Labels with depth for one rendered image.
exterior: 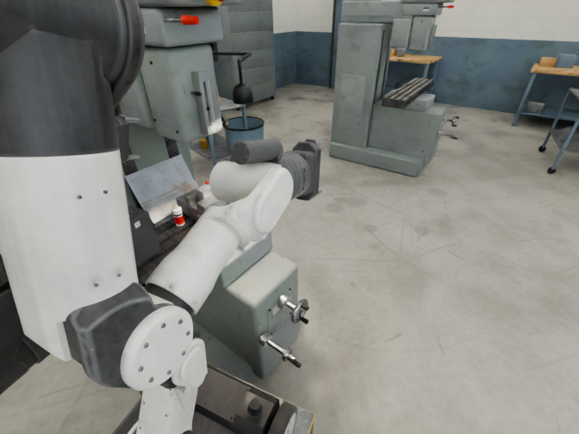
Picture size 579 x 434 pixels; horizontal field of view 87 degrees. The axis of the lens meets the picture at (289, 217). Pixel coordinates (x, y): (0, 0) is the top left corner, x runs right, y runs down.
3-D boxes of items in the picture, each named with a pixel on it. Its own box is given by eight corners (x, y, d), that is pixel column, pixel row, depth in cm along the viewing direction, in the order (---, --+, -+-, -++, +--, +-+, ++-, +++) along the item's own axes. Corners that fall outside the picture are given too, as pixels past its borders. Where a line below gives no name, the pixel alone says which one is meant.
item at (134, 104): (199, 114, 133) (187, 47, 119) (148, 130, 118) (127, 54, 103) (172, 108, 143) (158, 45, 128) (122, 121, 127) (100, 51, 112)
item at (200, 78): (216, 132, 115) (207, 71, 103) (208, 134, 113) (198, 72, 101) (209, 129, 117) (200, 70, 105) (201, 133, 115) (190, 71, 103)
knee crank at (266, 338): (304, 362, 131) (304, 354, 128) (295, 373, 127) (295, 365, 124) (265, 335, 142) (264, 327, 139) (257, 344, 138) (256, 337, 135)
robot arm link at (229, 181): (301, 205, 54) (265, 222, 44) (251, 196, 59) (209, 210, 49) (303, 139, 51) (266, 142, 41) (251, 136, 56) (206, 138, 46)
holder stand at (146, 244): (161, 249, 124) (147, 207, 113) (115, 286, 108) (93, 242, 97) (140, 241, 129) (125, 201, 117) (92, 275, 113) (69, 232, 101)
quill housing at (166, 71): (227, 131, 124) (214, 40, 106) (184, 147, 111) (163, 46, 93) (196, 122, 134) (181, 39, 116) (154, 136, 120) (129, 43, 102)
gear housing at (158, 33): (226, 40, 106) (221, 6, 100) (164, 48, 90) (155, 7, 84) (167, 37, 122) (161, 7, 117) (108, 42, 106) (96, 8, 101)
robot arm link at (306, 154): (326, 202, 64) (300, 216, 54) (286, 195, 69) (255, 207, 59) (330, 141, 61) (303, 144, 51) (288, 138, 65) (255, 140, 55)
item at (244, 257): (273, 248, 155) (272, 229, 148) (222, 290, 132) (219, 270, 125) (208, 215, 180) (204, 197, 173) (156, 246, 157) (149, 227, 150)
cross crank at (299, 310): (314, 315, 140) (315, 298, 133) (300, 333, 132) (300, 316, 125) (287, 299, 148) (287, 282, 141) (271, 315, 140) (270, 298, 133)
